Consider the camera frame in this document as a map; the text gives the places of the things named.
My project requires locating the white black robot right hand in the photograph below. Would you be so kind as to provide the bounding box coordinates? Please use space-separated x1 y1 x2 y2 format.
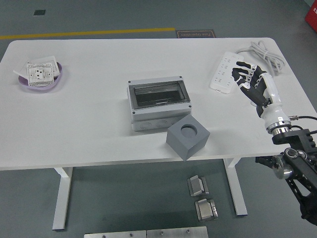
231 60 291 131

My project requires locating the grey lidded junction box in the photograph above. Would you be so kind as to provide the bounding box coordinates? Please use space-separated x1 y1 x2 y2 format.
127 75 193 131

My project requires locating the grey cube holder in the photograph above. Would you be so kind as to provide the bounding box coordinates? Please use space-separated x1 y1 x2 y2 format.
165 114 211 161

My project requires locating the red box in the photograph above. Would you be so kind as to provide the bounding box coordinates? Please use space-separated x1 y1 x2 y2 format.
304 0 317 30

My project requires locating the white power strip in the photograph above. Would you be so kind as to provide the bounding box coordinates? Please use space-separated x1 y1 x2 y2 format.
210 51 245 95

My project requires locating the grey metal block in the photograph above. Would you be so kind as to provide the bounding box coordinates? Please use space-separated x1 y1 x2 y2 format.
195 198 219 221
187 175 210 197

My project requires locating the grey metal plate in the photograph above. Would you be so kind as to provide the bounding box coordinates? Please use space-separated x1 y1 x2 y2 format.
147 226 209 238
84 230 147 238

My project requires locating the white cover plate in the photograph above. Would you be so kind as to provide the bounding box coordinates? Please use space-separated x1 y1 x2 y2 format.
26 56 61 77

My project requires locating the white socket panel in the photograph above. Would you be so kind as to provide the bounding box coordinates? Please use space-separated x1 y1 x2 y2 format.
26 61 55 86

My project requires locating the purple bowl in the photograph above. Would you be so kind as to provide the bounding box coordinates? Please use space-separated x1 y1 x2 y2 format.
18 61 63 93

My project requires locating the white power cord with plug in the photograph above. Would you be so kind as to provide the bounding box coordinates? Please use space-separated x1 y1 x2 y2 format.
234 40 287 107

